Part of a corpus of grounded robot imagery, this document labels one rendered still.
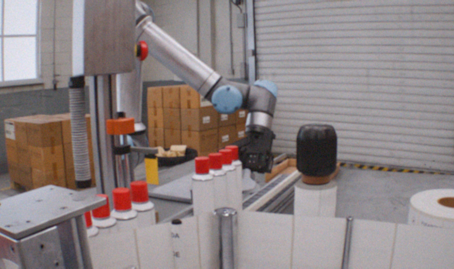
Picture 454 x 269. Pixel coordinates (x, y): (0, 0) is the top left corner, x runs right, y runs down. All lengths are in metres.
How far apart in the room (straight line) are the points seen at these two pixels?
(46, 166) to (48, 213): 3.74
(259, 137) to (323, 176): 0.43
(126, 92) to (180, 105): 3.50
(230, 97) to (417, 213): 0.56
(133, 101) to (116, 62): 0.55
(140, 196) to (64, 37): 6.18
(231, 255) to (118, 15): 0.45
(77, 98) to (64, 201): 0.32
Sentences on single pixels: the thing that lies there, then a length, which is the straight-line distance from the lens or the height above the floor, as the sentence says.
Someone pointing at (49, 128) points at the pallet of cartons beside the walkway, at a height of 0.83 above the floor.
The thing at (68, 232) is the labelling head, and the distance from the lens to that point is 0.44.
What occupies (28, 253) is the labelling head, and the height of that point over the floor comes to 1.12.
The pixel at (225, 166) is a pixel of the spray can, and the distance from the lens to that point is 1.02.
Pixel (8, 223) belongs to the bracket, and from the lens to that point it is 0.41.
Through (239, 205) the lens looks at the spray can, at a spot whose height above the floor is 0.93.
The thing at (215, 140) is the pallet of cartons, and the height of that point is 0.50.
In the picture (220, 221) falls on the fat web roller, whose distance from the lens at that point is 0.62.
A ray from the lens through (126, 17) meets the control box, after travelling 0.72.
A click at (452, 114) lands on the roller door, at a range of 4.89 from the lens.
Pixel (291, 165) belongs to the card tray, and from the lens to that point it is 1.95.
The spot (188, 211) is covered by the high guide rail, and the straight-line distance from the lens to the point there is 0.97.
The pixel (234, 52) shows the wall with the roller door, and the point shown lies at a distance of 6.23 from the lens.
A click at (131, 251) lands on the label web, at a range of 0.59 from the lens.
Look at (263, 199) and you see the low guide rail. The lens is 1.20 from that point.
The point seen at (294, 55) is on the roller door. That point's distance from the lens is 5.52.
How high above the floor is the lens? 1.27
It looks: 8 degrees down
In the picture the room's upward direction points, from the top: 1 degrees counter-clockwise
